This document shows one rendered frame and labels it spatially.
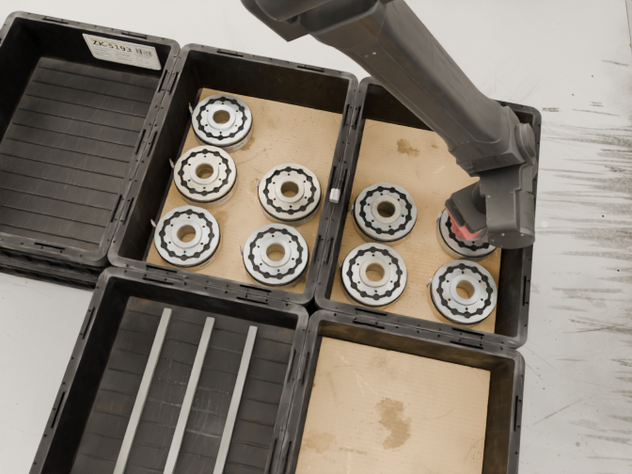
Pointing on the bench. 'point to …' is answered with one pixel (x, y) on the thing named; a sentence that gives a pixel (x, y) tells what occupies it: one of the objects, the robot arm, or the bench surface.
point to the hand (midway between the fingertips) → (474, 223)
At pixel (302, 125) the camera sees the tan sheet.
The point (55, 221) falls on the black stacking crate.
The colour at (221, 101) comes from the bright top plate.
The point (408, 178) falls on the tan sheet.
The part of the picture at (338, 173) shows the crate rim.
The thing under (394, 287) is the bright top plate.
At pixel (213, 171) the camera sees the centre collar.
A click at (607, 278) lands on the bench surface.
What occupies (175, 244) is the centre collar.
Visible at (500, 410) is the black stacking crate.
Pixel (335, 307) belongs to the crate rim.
